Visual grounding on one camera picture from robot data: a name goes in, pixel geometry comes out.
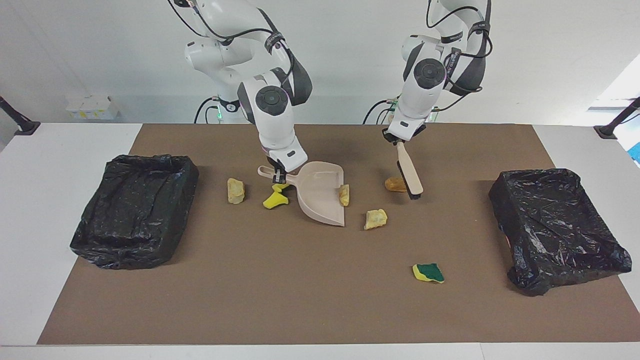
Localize beige hand brush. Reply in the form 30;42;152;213
396;141;424;201

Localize beige plastic dustpan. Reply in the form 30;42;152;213
257;161;346;228

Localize pale cream foam chunk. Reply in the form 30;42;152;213
227;177;246;205
363;208;389;231

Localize green and yellow sponge piece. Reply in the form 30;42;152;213
412;262;445;284

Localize black bag lined bin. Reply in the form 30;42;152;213
70;154;200;271
488;168;633;297

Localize brown table mat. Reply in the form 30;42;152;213
36;123;640;346

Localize black left base cable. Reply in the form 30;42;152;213
363;98;401;125

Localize black base cable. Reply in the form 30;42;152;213
194;96;221;124
363;98;401;125

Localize black right base cable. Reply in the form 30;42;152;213
194;96;221;124

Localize left arm gripper cable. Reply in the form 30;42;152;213
425;0;494;112

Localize arm gripper cable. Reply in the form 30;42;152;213
425;0;494;112
168;0;301;66

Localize right arm gripper cable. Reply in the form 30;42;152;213
168;0;301;66

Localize white boxes by wall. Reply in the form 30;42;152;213
66;95;120;121

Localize black camera stand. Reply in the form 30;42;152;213
0;96;41;136
594;97;640;140

